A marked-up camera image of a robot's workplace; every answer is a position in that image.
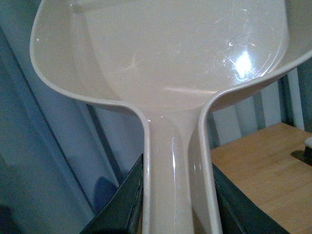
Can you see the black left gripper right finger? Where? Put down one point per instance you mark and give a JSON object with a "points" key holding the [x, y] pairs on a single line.
{"points": [[238, 214]]}

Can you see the beige plastic dustpan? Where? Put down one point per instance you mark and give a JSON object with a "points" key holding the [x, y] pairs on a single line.
{"points": [[170, 62]]}

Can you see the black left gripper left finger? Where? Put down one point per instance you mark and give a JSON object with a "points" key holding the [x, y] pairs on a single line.
{"points": [[122, 213]]}

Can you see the beige hand brush black bristles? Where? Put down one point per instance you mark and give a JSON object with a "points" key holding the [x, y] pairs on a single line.
{"points": [[307, 156]]}

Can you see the wooden nightstand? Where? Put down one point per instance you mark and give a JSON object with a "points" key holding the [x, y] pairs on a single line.
{"points": [[261, 165]]}

